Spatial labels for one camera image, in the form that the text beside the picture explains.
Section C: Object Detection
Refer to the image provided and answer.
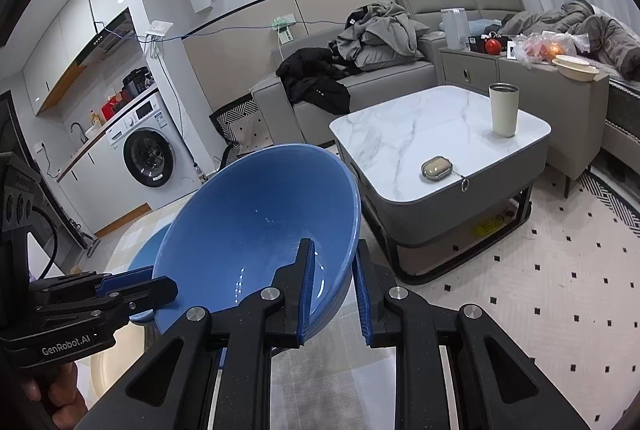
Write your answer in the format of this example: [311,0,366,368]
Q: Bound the black range hood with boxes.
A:
[75,9,138,67]

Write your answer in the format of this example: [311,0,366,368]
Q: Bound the cream tumbler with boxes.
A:
[488,82,521,138]

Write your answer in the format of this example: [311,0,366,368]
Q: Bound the pile of grey clothes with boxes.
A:
[327,1,431,72]

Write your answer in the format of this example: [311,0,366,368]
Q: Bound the white marble coffee table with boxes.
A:
[328,85,552,286]

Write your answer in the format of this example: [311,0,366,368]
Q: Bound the checked beige tablecloth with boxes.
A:
[75,195,453,430]

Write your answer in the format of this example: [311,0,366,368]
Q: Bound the grey earbuds case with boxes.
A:
[421,158,471,190]

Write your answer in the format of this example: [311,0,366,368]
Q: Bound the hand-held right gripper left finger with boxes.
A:
[75,237,317,430]

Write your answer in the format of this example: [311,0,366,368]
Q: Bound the grey side cabinet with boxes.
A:
[439,46,611,183]

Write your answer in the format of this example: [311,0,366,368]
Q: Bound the person's left hand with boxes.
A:
[20,359,83,426]

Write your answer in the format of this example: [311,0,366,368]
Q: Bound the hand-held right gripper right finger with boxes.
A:
[351,240,593,430]

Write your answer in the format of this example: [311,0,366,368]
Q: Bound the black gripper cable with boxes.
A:
[30,204,59,280]

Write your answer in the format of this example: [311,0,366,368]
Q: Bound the cream round plate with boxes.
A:
[89,320,166,411]

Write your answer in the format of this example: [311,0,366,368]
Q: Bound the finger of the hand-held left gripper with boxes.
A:
[30,265,156,298]
[35,276,179,323]

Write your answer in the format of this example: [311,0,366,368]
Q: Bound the red box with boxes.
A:
[101,92,126,121]

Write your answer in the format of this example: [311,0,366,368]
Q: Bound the bed mattress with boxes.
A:
[602,75,640,152]

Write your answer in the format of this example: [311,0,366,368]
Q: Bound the white washing machine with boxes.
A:
[105,91,201,206]

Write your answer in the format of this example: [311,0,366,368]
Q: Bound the blue bowl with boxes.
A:
[127,226,173,323]
[151,143,362,345]

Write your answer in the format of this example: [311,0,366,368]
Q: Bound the black pressure cooker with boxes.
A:
[122,66,151,100]

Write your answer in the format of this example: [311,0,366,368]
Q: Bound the black jacket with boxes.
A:
[276,47,352,115]

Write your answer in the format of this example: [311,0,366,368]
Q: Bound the white counter cabinets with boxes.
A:
[37,130,151,236]

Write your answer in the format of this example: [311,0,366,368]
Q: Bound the wall outlet with green charger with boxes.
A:
[267,13,296,43]

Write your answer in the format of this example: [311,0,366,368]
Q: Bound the white dotted rug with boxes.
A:
[215,102,640,430]

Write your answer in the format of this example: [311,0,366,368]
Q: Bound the cream takeaway container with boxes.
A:
[552,55,601,83]

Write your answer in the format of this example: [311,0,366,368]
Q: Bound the clear plastic bag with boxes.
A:
[512,31,593,68]

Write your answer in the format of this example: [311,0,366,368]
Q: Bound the white wall box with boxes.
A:
[146,21,174,59]

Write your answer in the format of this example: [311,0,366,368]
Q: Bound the blue wall cable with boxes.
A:
[170,24,281,42]

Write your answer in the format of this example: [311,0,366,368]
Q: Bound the grey sofa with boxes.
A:
[251,0,526,146]

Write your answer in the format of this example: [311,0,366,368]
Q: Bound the white upper cabinets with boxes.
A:
[0,0,125,113]

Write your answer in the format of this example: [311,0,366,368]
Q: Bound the grey blanket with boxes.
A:
[500,0,640,81]

